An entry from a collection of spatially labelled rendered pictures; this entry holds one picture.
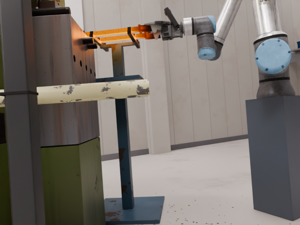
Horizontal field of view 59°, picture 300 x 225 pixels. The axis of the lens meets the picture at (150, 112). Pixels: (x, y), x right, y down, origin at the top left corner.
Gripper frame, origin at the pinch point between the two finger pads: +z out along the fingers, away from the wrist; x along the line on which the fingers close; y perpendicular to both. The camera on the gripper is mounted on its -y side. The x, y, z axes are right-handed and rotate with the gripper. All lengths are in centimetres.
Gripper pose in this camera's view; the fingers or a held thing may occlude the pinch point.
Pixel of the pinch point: (145, 27)
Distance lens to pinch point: 151.1
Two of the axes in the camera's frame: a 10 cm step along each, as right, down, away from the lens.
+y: 0.7, 10.0, -0.2
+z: -9.9, 0.7, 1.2
